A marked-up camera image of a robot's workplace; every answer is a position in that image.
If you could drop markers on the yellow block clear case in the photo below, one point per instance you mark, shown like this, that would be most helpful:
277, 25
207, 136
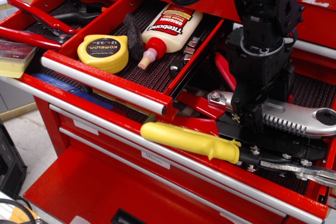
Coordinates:
15, 58

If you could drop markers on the blue flat package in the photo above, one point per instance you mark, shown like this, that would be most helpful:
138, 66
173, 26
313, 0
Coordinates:
72, 89

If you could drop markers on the black foam brush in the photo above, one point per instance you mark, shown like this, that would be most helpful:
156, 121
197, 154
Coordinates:
135, 41

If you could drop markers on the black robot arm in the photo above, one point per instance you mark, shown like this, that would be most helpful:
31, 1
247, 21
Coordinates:
265, 22

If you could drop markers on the black box on floor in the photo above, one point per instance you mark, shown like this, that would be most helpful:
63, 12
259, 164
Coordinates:
13, 169

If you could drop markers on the clear blade dispenser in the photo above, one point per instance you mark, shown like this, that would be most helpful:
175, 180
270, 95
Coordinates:
189, 102

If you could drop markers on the small silver metal clips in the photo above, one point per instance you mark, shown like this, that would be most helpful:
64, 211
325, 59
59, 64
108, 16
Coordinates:
190, 48

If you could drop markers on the yellow flat package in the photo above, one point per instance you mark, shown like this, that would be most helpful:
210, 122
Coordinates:
127, 104

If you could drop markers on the wide red open drawer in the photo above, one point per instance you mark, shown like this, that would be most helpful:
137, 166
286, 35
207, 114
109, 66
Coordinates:
100, 175

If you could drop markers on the yellow handled tin snips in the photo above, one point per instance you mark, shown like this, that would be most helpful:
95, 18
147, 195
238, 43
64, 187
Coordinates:
232, 151

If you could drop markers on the yellow tape measure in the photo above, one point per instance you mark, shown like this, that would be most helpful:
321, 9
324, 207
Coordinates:
104, 52

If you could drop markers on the red handled crimping tool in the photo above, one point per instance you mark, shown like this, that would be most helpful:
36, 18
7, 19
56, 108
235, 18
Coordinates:
217, 122

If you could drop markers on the white drawer label Adhesives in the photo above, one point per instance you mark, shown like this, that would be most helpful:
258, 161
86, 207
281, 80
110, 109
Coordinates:
155, 160

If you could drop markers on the black plastic clamp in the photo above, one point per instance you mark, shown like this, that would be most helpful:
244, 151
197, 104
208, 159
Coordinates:
83, 13

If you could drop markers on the silver box cutter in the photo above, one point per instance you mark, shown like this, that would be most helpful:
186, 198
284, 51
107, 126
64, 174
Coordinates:
306, 122

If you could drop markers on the red handled pliers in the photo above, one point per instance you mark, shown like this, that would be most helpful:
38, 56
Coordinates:
222, 66

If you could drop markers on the Titebond wood glue bottle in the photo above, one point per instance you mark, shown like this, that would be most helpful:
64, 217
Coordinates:
168, 32

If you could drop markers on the black knob with screw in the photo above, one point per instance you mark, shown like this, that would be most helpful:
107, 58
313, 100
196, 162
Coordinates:
175, 68

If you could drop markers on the small red open drawer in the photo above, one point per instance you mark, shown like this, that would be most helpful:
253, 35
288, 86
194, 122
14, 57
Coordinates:
139, 87

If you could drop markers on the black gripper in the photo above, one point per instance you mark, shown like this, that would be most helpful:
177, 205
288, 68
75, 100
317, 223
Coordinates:
260, 74

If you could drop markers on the red metal tool chest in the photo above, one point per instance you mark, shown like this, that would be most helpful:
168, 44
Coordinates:
184, 111

